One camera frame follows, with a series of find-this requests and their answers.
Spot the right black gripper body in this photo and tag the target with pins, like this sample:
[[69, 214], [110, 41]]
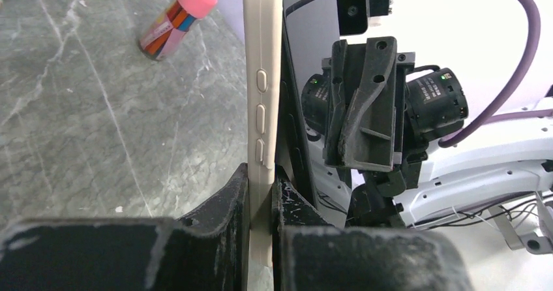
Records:
[[371, 203]]

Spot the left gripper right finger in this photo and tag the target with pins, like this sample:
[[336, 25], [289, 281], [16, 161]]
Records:
[[311, 254]]

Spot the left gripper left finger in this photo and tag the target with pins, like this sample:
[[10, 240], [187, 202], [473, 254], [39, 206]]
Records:
[[206, 249]]

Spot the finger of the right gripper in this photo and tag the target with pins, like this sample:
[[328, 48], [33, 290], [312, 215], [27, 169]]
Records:
[[336, 110], [368, 134]]

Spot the phone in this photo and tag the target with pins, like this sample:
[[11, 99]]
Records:
[[263, 39]]

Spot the bare black phone removed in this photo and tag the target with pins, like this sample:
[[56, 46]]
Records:
[[310, 29]]

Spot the pink capped marker tube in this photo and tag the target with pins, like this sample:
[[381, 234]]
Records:
[[166, 33]]

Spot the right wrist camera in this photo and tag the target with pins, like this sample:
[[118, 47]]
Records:
[[356, 16]]

